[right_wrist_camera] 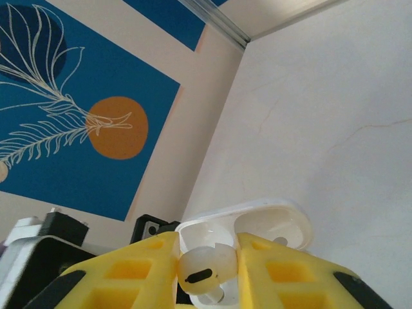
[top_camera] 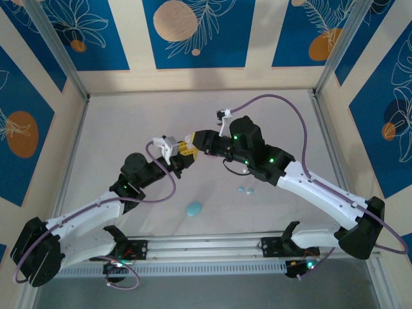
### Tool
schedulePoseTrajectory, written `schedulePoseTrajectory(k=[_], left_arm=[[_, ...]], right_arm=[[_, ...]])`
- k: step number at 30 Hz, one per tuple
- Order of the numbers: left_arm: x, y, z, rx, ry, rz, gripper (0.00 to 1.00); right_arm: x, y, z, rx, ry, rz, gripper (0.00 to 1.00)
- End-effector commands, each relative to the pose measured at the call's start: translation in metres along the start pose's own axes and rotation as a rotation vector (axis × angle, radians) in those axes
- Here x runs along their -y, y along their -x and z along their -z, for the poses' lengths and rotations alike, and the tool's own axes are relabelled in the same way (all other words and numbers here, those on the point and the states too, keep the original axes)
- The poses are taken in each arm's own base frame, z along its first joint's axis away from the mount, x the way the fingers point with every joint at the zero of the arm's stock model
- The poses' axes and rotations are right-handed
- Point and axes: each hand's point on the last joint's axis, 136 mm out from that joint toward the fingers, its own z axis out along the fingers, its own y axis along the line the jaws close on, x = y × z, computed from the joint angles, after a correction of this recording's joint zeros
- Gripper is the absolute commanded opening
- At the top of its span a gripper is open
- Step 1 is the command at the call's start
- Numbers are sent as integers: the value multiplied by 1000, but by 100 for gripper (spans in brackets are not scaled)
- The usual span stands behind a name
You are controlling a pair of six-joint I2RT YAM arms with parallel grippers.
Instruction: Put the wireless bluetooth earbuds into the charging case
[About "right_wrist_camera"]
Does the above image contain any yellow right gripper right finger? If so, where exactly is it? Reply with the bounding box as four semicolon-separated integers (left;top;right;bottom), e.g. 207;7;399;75
236;232;397;309

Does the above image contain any white earbud charging case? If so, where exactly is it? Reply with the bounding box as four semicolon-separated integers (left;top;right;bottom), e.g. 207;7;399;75
174;198;314;309

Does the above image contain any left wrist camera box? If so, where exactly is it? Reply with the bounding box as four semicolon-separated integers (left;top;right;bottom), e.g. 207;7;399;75
0;209;97;309

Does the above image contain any white earbud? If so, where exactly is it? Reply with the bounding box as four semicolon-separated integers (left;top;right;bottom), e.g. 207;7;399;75
178;245;239;305

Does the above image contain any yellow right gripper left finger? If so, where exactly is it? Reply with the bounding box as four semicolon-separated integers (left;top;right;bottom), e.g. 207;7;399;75
25;231;180;309

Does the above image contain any aluminium frame post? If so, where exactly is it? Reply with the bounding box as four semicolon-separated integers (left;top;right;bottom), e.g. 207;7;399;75
178;0;252;51

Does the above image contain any blue floral wall poster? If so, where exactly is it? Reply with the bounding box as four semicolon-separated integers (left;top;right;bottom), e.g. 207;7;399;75
0;0;182;223
124;0;228;52

